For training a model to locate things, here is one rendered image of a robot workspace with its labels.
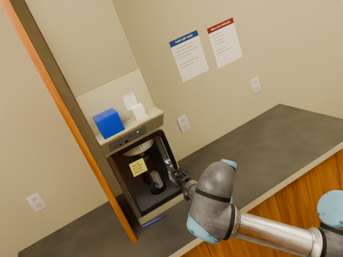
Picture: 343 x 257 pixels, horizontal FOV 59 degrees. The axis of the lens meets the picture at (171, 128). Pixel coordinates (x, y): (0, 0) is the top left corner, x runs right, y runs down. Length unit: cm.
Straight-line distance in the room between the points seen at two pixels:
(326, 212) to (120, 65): 100
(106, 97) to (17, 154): 71
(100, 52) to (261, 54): 131
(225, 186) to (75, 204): 128
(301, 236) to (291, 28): 176
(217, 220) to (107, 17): 94
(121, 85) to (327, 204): 95
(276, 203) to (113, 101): 101
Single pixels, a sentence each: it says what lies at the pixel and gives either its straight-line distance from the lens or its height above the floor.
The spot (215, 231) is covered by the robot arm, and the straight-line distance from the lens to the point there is 97.
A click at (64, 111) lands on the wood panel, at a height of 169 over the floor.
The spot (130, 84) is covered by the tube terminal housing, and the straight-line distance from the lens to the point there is 143.
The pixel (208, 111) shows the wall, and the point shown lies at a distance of 214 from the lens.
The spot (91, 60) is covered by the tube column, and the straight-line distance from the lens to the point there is 138.
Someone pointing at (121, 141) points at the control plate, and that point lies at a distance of 140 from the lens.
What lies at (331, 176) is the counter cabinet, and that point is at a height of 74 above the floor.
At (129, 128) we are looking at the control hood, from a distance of 135.
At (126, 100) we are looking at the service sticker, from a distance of 144.
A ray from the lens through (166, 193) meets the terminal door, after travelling 166.
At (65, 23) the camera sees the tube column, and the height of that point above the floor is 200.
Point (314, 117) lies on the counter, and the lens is 219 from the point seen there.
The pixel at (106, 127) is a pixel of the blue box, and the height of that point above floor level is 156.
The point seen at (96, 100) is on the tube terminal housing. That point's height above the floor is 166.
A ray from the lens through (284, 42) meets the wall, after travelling 247.
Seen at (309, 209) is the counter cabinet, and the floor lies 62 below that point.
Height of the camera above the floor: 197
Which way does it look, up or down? 23 degrees down
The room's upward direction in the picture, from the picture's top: 21 degrees counter-clockwise
